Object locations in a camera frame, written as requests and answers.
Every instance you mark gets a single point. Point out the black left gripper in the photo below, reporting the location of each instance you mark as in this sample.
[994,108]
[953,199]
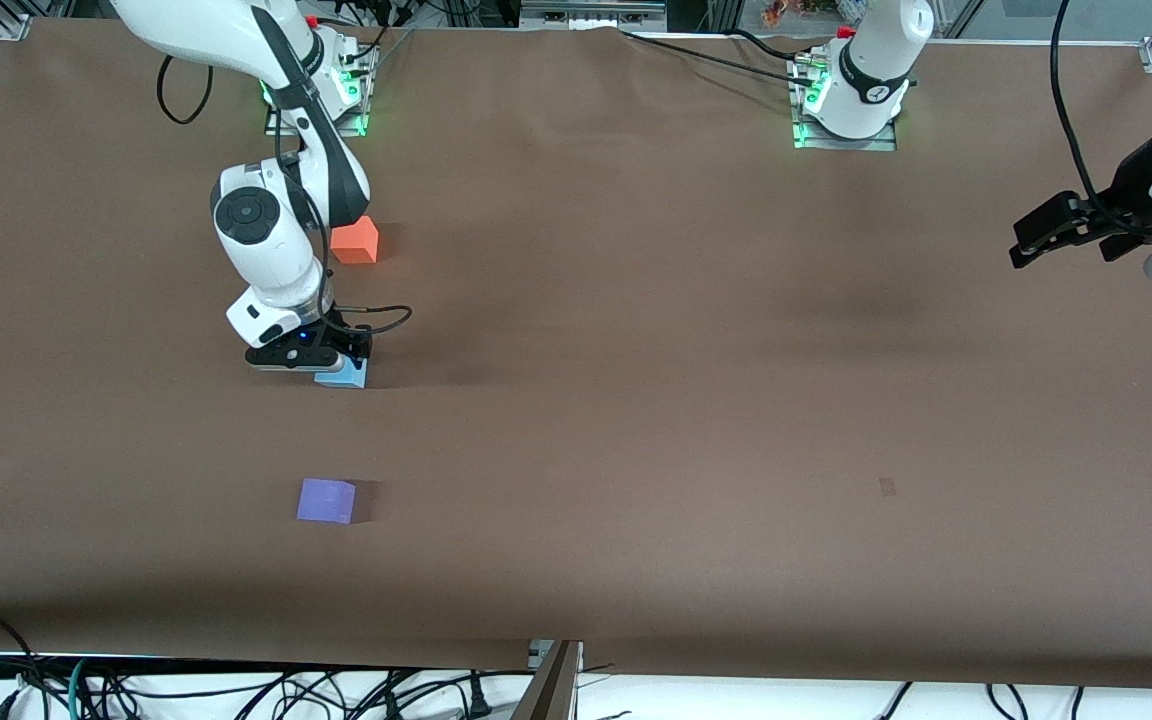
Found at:
[1129,190]

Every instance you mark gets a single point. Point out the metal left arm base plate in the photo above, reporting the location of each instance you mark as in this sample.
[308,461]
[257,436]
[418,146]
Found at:
[836,143]

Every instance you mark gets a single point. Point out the light blue foam cube block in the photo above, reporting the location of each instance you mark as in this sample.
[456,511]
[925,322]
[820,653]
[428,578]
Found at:
[346,378]

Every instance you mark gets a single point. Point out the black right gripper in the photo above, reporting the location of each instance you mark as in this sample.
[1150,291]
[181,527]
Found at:
[349,345]

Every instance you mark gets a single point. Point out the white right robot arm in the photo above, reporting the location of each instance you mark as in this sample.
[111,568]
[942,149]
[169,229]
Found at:
[266,240]

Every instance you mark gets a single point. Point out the orange foam cube block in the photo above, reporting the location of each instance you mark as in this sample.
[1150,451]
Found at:
[361,242]

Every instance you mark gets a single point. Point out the aluminium frame profile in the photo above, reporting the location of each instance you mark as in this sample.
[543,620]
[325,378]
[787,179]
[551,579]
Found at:
[591,12]

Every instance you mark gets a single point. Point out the black power plug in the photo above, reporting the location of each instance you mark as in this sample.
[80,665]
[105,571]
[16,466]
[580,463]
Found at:
[478,698]

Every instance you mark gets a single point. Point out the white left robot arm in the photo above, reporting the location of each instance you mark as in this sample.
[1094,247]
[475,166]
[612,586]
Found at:
[866,60]

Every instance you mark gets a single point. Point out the purple foam cube block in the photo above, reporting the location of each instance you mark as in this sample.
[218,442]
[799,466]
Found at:
[324,500]

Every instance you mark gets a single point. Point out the grey metal post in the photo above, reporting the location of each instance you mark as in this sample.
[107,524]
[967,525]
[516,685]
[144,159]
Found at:
[548,690]

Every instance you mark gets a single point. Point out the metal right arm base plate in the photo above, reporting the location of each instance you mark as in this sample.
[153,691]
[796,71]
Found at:
[346,125]

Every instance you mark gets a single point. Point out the brown paper table cover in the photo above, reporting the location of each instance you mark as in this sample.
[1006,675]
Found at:
[686,400]

